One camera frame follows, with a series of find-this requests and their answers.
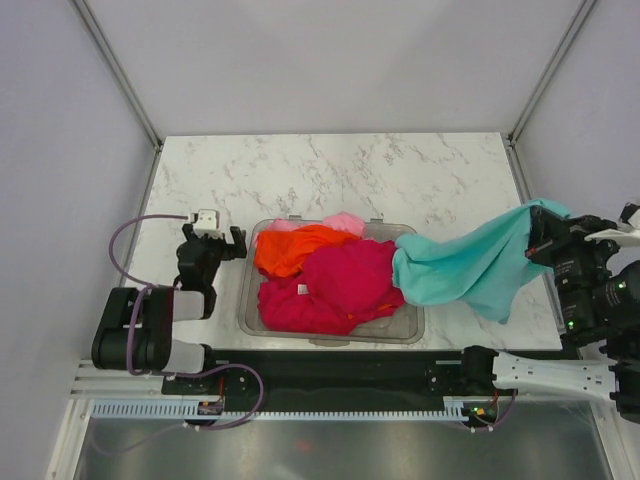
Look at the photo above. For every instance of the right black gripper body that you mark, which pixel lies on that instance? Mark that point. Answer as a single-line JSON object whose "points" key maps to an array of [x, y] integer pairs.
{"points": [[564, 248]]}

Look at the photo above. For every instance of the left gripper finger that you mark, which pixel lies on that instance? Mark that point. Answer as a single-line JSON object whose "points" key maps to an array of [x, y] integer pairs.
{"points": [[238, 248], [188, 231]]}

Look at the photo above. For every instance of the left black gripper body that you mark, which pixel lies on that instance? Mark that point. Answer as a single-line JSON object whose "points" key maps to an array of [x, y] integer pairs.
{"points": [[216, 250]]}

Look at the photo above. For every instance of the teal t shirt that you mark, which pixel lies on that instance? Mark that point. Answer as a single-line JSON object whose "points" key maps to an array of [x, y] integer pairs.
{"points": [[484, 268]]}

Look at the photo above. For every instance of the clear plastic bin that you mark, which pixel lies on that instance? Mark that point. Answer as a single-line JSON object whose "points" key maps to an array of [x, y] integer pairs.
{"points": [[405, 326]]}

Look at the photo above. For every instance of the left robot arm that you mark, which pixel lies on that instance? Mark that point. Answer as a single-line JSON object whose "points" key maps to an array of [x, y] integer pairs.
{"points": [[135, 333]]}

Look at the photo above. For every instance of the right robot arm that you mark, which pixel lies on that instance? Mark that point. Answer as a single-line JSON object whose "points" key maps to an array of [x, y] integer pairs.
{"points": [[596, 306]]}

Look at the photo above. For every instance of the orange t shirt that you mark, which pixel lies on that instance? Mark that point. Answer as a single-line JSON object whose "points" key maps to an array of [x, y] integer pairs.
{"points": [[283, 253]]}

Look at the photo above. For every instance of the magenta t shirt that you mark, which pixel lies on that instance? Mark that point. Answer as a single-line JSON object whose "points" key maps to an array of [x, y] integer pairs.
{"points": [[339, 289]]}

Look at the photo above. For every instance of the light pink t shirt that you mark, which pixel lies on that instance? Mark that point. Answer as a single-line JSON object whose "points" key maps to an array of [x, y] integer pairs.
{"points": [[332, 230]]}

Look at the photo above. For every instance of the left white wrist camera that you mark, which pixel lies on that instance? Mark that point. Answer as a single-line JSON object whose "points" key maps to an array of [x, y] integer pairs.
{"points": [[206, 223]]}

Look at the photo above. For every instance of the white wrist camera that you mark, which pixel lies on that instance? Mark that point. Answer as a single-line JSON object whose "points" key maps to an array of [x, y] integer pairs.
{"points": [[206, 223], [626, 232]]}

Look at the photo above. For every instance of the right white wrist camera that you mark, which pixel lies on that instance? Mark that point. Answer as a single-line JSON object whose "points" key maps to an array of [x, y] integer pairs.
{"points": [[626, 232]]}

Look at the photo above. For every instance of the left aluminium frame post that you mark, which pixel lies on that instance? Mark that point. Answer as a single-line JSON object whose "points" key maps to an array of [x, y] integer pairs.
{"points": [[102, 44]]}

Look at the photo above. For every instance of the aluminium frame post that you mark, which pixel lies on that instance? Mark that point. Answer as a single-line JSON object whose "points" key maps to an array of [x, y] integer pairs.
{"points": [[102, 44], [569, 37]]}

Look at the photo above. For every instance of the white slotted cable duct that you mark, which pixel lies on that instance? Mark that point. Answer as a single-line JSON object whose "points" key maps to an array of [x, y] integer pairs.
{"points": [[197, 410]]}

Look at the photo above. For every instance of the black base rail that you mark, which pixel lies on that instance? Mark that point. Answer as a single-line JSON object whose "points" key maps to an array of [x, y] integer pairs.
{"points": [[334, 380]]}

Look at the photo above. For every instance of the right aluminium frame post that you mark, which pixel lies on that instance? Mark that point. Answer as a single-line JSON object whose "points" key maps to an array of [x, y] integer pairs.
{"points": [[569, 37]]}

